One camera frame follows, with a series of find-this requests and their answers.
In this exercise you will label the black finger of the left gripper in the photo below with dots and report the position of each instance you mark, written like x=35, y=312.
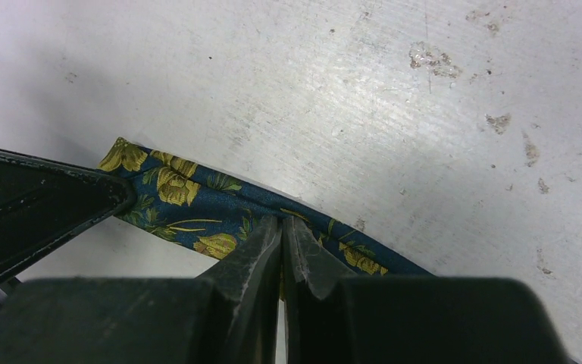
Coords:
x=45, y=203

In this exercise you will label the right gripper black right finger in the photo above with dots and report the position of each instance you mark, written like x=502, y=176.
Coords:
x=334, y=315

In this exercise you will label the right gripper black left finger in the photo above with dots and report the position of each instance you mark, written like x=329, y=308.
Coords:
x=228, y=314

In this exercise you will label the blue yellow floral tie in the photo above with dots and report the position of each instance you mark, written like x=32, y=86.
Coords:
x=212, y=213

